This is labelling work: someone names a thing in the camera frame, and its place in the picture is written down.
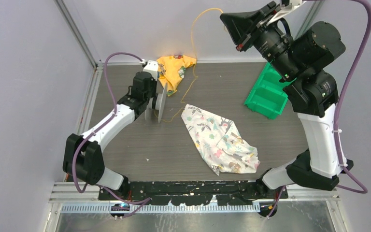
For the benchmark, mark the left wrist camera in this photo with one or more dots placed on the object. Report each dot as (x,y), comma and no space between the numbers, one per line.
(150,66)

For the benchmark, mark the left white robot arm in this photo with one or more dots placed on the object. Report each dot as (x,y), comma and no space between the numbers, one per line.
(83,157)

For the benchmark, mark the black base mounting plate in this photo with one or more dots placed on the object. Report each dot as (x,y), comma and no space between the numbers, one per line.
(193,193)

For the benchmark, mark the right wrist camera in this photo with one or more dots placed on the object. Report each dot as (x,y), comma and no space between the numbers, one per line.
(285,8)

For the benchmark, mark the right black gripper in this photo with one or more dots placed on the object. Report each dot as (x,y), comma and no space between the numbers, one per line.
(245,27)

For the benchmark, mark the yellow printed cloth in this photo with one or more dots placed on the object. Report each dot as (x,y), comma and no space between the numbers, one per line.
(172,70)

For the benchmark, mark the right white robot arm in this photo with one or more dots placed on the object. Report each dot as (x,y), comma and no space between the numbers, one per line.
(313,93)

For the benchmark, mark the white floral printed cloth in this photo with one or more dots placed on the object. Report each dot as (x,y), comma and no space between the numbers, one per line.
(219,142)

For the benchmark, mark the translucent white cable spool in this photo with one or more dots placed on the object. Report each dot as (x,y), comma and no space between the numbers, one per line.
(157,103)

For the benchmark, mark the green plastic compartment bin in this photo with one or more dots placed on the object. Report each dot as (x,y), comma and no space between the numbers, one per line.
(267,96)

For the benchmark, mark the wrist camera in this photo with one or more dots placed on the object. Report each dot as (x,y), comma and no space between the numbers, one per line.
(150,66)
(285,8)

